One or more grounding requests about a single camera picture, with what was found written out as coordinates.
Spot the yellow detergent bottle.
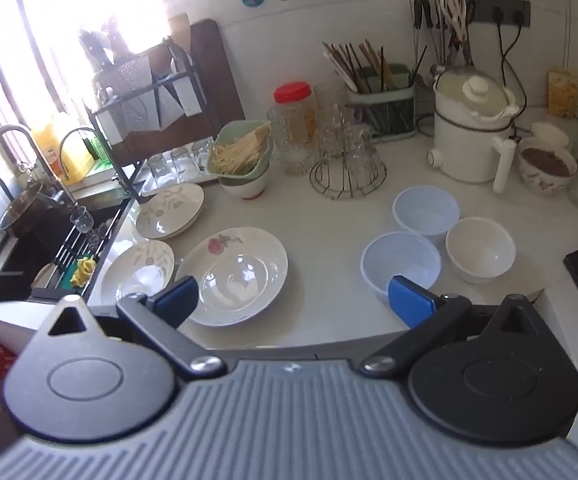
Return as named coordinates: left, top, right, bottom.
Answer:
left=33, top=114, right=95, bottom=184

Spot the small glass cup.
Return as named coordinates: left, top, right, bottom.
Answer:
left=71, top=207, right=95, bottom=235

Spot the white bowl with red band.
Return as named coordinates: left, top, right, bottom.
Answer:
left=218, top=162, right=272, bottom=200

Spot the floral mug with brown contents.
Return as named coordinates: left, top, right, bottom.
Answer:
left=517, top=122, right=578, bottom=197

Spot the row of small glasses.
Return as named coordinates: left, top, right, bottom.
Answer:
left=146, top=139, right=216, bottom=184

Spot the black dish rack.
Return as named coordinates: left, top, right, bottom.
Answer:
left=90, top=35, right=220, bottom=196

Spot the metal pot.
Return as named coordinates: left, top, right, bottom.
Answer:
left=0, top=180, right=71, bottom=239

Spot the black sink drain rack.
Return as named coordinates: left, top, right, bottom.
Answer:
left=49, top=212, right=122, bottom=283

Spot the textured glass pitcher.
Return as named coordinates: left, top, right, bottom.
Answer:
left=267, top=105, right=316, bottom=177

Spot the yellow box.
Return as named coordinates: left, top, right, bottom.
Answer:
left=548, top=67, right=578, bottom=116

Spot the green bowl of wooden sticks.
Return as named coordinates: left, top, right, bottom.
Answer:
left=208, top=120, right=275, bottom=181

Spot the green chopstick holder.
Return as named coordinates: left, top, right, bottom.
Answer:
left=345, top=64, right=418, bottom=141

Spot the green bottle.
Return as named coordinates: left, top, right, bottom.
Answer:
left=86, top=137, right=116, bottom=172

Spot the dark wooden cutting board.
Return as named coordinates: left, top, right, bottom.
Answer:
left=113, top=18, right=246, bottom=162

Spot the leaf pattern plate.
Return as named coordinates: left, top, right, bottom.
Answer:
left=136, top=183, right=205, bottom=240
left=100, top=240, right=176, bottom=307

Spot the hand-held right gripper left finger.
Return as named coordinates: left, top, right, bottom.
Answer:
left=35, top=276, right=228, bottom=379

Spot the bundle of chopsticks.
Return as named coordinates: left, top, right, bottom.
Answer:
left=322, top=39, right=397, bottom=95

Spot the grey wall power strip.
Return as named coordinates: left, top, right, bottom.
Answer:
left=461, top=0, right=532, bottom=29

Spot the yellow sponge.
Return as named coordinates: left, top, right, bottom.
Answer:
left=70, top=255, right=98, bottom=286

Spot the short metal faucet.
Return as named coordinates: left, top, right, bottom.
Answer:
left=58, top=127, right=101, bottom=177

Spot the metal wire glass rack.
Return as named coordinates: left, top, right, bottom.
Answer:
left=310, top=156, right=388, bottom=201

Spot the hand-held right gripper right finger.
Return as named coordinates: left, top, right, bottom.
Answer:
left=361, top=275, right=544, bottom=379

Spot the metal ladle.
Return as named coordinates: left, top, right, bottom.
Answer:
left=428, top=30, right=448, bottom=79

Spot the clear textured drinking glass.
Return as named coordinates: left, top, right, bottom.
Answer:
left=314, top=81, right=346, bottom=111
left=344, top=125, right=386, bottom=186
left=316, top=104, right=355, bottom=161

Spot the black handled hanging utensil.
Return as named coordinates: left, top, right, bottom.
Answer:
left=412, top=0, right=434, bottom=36

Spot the tall metal faucet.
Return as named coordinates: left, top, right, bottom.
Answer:
left=0, top=124, right=78, bottom=213

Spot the metal utensil holder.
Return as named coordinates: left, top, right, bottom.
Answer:
left=92, top=56, right=153, bottom=107

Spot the black power cable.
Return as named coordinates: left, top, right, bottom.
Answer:
left=491, top=7, right=528, bottom=111

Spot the pale blue plastic bowl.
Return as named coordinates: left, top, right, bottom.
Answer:
left=392, top=186, right=461, bottom=249
left=360, top=231, right=442, bottom=307

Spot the large red flower plate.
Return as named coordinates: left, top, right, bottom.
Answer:
left=175, top=227, right=289, bottom=327

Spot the glass jar with red lid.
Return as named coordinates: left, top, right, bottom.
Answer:
left=273, top=82, right=318, bottom=137

